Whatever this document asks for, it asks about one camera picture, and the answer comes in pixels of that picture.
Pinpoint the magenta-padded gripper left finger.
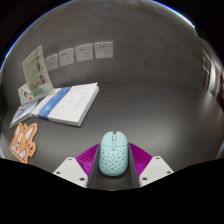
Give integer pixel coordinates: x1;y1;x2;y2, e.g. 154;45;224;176
52;143;101;189

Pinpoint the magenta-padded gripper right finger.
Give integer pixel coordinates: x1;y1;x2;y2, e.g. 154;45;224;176
127;142;175;188

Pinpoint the mint green computer mouse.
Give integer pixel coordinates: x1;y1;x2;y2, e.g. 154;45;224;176
98;130;129;177

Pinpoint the orange corgi-shaped mouse pad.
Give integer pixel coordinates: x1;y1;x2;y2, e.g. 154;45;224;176
9;122;39;165

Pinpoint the white book with blue band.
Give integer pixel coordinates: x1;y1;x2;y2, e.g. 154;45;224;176
30;82;100;128

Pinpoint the green menu display stand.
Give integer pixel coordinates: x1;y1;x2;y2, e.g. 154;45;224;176
21;44;55;100

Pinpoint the black-framed glass door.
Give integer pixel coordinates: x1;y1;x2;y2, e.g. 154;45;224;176
201;43;224;103

